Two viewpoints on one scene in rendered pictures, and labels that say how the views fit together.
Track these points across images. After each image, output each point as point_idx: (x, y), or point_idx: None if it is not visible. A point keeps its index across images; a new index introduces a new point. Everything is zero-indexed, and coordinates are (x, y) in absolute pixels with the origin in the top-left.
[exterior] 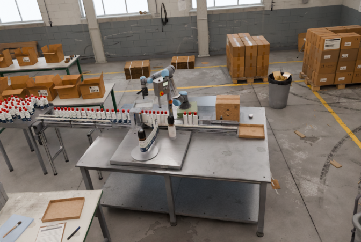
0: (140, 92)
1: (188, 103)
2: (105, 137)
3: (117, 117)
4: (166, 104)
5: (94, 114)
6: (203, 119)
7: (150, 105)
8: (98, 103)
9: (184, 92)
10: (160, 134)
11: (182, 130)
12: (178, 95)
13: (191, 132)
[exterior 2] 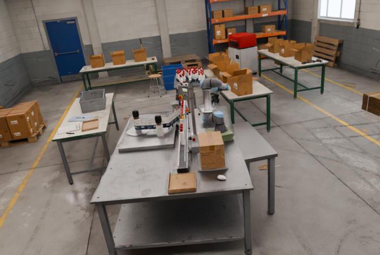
0: (212, 96)
1: (219, 127)
2: (166, 113)
3: (198, 109)
4: (230, 123)
5: None
6: (191, 143)
7: None
8: (227, 98)
9: (217, 113)
10: (165, 131)
11: (173, 139)
12: (206, 111)
13: (172, 145)
